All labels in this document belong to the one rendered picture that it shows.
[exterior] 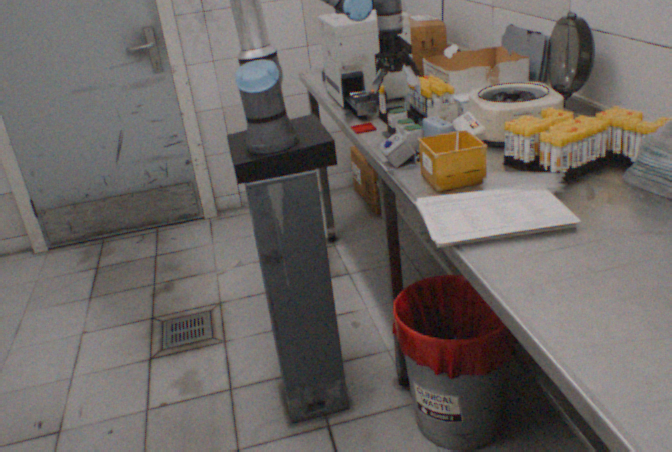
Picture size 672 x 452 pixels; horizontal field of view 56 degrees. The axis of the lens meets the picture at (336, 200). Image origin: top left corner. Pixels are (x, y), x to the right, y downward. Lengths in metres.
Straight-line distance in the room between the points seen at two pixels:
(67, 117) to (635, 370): 3.07
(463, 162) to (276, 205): 0.56
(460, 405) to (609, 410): 1.02
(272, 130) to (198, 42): 1.82
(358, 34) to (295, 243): 0.81
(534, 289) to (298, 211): 0.84
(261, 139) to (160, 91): 1.79
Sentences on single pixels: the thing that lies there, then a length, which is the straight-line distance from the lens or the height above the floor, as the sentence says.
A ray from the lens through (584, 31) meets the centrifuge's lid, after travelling 1.89.
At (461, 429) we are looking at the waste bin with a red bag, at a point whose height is 0.10.
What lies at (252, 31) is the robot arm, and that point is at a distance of 1.87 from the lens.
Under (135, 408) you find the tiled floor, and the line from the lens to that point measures 2.50.
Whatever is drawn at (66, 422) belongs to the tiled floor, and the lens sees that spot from 2.57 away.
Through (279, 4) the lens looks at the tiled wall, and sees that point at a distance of 3.55.
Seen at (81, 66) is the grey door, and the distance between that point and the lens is 3.54.
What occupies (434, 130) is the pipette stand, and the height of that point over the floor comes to 0.96.
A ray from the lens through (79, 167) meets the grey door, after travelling 3.68.
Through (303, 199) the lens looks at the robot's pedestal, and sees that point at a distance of 1.82.
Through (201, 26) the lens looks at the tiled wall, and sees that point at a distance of 3.53.
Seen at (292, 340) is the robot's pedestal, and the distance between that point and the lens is 2.04.
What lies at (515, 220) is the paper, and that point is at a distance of 1.41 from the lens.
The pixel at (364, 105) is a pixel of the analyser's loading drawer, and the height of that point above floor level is 0.93.
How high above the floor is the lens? 1.53
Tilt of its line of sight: 24 degrees down
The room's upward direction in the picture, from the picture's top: 7 degrees counter-clockwise
